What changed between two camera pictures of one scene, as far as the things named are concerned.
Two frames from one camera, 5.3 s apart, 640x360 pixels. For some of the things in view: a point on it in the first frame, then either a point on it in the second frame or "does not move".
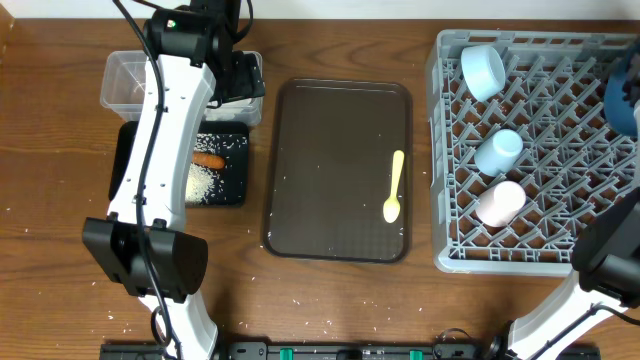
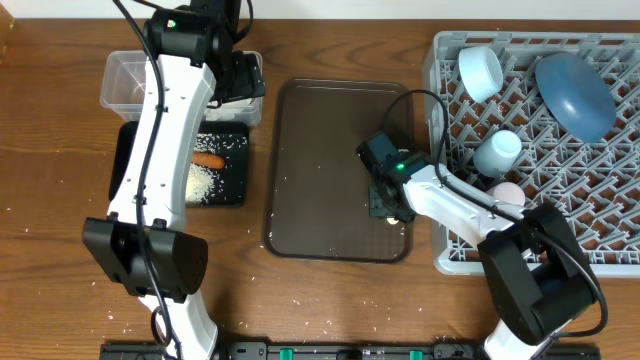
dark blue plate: (618, 109) -> (577, 95)
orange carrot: (208, 160) does not move
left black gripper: (248, 76) does not move
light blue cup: (498, 152) does not move
